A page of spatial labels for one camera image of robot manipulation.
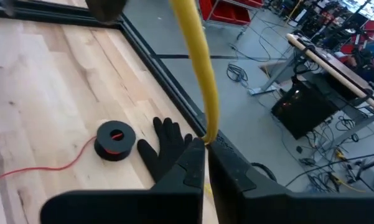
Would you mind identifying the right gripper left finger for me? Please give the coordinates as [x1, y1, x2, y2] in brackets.
[40, 138, 206, 224]

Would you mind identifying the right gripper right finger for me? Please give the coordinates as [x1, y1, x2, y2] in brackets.
[206, 132, 374, 224]

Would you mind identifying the red wire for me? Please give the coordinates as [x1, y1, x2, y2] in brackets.
[0, 120, 137, 192]

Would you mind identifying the yellow wire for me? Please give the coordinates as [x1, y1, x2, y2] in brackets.
[169, 0, 221, 200]

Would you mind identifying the black work glove red cuff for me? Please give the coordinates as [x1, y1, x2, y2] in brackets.
[136, 116, 194, 184]

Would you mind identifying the black mesh-top computer case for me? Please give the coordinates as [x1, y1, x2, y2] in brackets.
[271, 81, 340, 140]

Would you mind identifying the wooden neighbouring table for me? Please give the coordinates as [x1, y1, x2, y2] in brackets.
[286, 32, 374, 118]

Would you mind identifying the red tilted shelf bin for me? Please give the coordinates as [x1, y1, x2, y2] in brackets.
[242, 0, 264, 9]
[200, 0, 251, 26]

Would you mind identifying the black aluminium table frame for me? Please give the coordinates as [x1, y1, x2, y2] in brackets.
[0, 0, 278, 184]

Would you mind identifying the black coiled floor cable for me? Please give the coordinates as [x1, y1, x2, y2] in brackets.
[226, 63, 249, 83]

